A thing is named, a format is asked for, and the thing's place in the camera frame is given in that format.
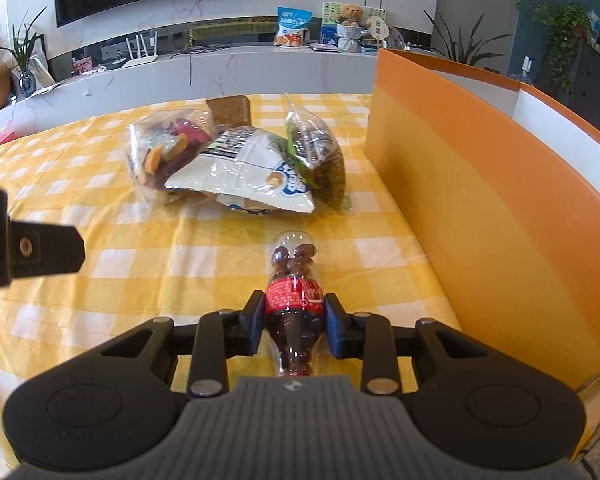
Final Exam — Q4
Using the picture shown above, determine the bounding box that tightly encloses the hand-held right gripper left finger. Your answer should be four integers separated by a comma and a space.
100, 290, 267, 399

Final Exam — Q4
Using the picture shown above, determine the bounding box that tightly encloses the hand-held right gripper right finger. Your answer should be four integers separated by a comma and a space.
324, 292, 486, 395

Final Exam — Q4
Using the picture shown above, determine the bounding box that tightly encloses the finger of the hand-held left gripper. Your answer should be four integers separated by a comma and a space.
7, 222, 86, 279

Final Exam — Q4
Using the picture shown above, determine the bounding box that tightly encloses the chocolate ball bottle red label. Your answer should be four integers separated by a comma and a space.
264, 230, 328, 378

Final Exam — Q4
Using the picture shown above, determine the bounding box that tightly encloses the orange cardboard box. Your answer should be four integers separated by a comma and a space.
364, 49, 600, 397

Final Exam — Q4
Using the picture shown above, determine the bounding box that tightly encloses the yellow checkered tablecloth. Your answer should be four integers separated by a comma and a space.
0, 92, 600, 480

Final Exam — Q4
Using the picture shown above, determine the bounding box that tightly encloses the white snack bag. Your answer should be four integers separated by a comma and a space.
165, 127, 316, 217

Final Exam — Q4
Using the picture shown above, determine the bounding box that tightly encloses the clear bag of colourful candies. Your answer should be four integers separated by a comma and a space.
129, 109, 220, 205

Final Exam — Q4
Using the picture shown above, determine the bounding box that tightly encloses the clear green-label dark snack bag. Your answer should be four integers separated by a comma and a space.
285, 94, 354, 214

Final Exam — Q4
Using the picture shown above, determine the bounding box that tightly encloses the green plant in glass vase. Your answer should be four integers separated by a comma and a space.
0, 6, 49, 99

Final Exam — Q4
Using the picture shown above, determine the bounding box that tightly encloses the white router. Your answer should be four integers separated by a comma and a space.
122, 31, 160, 69

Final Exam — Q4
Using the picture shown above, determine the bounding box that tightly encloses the brown snack packet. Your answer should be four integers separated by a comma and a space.
206, 95, 252, 129

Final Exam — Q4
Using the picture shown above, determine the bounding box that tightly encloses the blue snack bag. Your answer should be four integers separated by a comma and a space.
276, 6, 312, 49

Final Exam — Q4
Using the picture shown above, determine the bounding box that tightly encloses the round sign card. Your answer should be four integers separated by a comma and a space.
366, 14, 390, 42

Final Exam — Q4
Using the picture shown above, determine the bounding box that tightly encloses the green long-leaf potted plant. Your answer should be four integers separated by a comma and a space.
424, 9, 514, 69

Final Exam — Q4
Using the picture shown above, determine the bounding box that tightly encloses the teddy bear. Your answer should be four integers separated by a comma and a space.
337, 4, 367, 54

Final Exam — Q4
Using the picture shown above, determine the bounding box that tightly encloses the green patterned card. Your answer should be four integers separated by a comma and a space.
322, 1, 388, 26

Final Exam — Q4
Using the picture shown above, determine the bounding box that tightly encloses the clear water bottle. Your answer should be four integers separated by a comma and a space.
510, 55, 537, 84

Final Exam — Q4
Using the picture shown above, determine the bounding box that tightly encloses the leafy trailing green plant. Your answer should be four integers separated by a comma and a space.
531, 2, 592, 97

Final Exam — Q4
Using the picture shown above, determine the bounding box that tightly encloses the black cable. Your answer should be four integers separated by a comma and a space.
172, 42, 232, 89

